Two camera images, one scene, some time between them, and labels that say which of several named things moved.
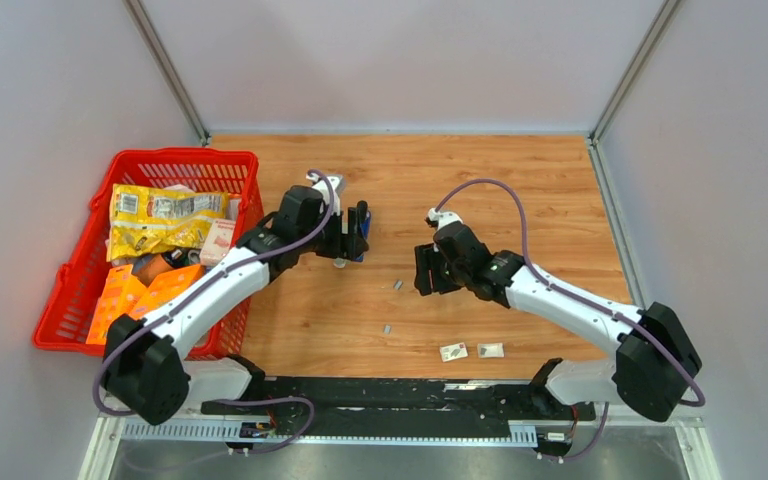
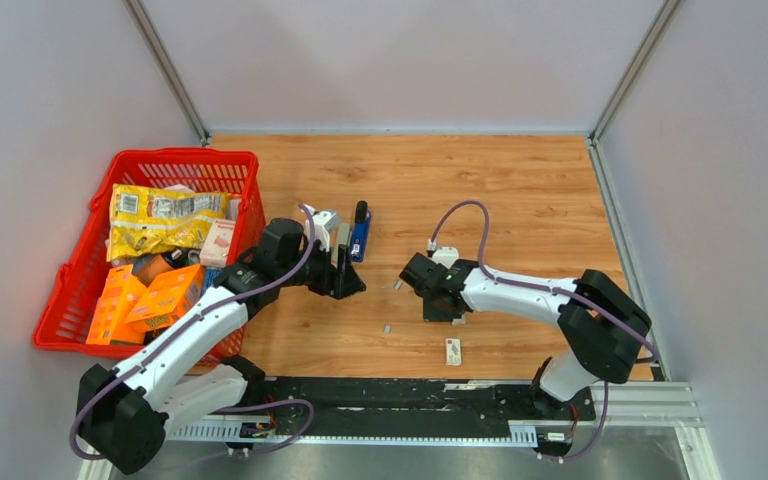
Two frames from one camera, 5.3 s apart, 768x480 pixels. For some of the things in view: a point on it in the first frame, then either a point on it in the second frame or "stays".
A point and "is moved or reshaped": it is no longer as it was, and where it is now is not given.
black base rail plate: (403, 401) stays
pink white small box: (217, 242) stays
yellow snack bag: (144, 219) stays
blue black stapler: (363, 227) stays
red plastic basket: (64, 319) stays
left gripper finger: (357, 219) → (349, 280)
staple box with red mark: (453, 352) is moved or reshaped
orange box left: (119, 296) stays
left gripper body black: (331, 242) → (317, 274)
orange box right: (165, 288) stays
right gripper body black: (464, 276) → (433, 313)
